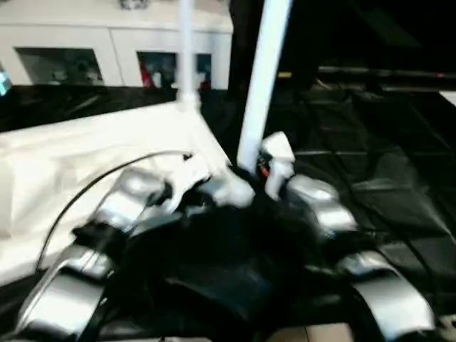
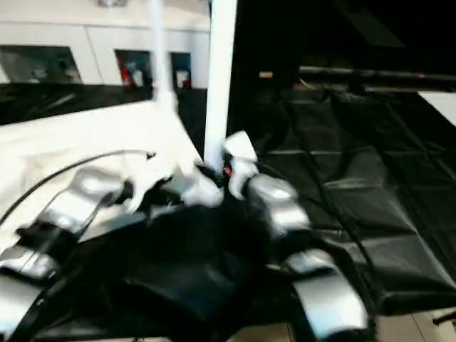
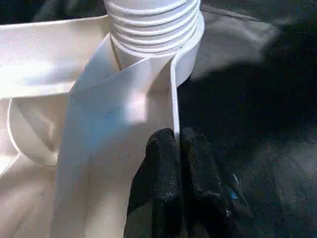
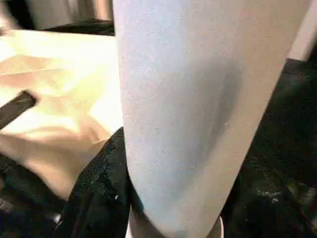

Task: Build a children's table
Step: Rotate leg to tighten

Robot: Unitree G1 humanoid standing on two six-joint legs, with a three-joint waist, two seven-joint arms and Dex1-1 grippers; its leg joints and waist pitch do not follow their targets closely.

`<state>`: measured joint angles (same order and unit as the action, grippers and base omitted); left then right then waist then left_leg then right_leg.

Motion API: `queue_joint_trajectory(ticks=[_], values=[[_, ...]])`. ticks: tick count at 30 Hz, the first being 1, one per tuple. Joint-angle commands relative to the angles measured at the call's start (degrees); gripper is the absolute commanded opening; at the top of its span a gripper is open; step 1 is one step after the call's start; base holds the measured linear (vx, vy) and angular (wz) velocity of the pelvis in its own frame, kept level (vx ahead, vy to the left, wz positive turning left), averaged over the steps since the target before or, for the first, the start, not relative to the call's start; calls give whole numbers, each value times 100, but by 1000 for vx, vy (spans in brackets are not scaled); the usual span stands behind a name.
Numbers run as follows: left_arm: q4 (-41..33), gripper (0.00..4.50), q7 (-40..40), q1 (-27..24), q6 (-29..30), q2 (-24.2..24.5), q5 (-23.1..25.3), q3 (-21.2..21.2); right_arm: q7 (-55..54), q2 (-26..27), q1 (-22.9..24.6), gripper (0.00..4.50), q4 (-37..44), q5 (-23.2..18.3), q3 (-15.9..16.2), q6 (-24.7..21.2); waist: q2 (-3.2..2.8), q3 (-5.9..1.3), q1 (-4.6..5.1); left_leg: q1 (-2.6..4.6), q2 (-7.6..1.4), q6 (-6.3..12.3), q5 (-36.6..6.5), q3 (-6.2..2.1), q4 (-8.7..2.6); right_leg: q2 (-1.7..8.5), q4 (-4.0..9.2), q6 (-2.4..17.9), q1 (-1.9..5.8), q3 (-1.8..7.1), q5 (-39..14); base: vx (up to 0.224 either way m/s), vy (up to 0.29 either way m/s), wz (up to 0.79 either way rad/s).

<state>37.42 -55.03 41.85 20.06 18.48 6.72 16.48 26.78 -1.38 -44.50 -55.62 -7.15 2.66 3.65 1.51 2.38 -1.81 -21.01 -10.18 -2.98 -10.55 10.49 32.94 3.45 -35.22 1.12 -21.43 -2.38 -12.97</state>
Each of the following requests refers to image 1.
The white plastic table leg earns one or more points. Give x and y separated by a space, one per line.
265 71
187 53

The white plastic table top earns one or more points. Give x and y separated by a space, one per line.
89 149

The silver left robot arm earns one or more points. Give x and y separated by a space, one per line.
117 203

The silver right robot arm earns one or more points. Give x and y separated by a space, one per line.
384 295

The black work mat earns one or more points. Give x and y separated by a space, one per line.
356 171

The black furniture unit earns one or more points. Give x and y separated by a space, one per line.
356 32

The white glass-door cabinet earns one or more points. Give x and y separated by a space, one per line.
107 32

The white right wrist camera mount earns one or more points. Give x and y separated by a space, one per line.
279 149

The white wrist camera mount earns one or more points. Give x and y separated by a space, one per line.
279 149
189 171

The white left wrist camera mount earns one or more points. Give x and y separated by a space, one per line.
189 171

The light blue frame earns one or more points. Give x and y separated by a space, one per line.
3 80

